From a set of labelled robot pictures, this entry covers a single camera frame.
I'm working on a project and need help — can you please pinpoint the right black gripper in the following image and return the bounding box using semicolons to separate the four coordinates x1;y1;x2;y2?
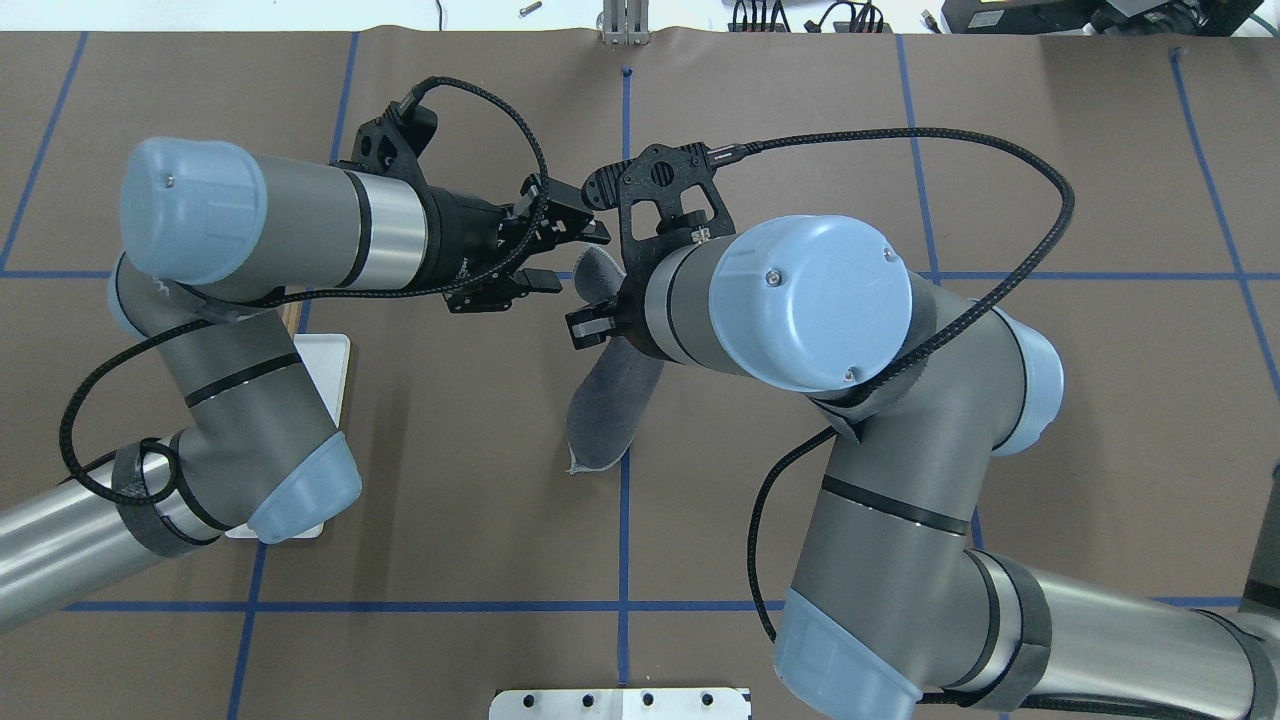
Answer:
564;274;669;361

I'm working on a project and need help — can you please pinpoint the wooden towel rack white base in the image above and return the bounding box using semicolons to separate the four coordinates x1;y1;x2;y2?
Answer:
224;300;353;541

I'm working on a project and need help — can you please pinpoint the white central pedestal column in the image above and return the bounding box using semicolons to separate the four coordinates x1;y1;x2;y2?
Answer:
488;687;753;719

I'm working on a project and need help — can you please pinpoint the aluminium frame post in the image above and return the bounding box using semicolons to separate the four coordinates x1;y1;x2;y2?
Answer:
596;0;652;46

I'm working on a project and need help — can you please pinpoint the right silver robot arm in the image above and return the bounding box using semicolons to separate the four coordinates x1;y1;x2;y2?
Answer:
567;215;1277;719

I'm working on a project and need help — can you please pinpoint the grey blue towel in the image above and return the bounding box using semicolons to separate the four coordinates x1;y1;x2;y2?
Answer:
566;245;666;475

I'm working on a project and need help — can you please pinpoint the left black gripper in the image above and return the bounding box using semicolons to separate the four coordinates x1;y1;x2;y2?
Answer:
420;174;611;314

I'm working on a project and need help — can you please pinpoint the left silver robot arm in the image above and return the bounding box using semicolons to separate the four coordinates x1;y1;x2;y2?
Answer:
3;135;609;630

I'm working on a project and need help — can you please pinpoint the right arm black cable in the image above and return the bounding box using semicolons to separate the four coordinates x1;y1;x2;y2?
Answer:
707;128;1076;644

